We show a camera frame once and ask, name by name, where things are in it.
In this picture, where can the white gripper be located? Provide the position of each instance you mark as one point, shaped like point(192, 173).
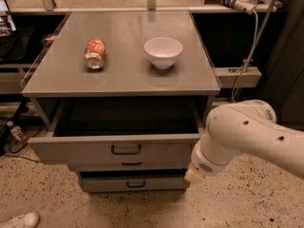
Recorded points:
point(202, 162)

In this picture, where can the grey top drawer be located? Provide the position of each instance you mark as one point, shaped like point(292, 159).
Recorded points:
point(115, 134)

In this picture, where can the grey drawer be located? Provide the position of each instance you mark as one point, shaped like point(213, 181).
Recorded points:
point(130, 165)
point(115, 134)
point(132, 181)

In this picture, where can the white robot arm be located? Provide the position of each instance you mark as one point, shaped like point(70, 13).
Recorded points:
point(247, 127)

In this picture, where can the grey bottom drawer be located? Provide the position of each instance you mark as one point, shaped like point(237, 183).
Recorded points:
point(132, 181)

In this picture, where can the grey middle drawer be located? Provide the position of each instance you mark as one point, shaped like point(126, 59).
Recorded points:
point(130, 165)

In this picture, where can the grey drawer cabinet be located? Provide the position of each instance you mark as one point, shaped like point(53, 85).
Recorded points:
point(63, 75)

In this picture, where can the white ceramic bowl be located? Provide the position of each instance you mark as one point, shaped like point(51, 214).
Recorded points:
point(163, 52)

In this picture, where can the orange soda can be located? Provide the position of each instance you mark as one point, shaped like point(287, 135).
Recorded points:
point(95, 53)

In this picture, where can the white shoe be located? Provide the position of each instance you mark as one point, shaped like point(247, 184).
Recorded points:
point(28, 220)

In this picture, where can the small plastic bottle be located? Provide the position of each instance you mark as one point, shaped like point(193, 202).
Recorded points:
point(16, 131)

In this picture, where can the black top drawer handle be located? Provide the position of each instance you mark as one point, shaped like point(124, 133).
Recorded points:
point(126, 149)

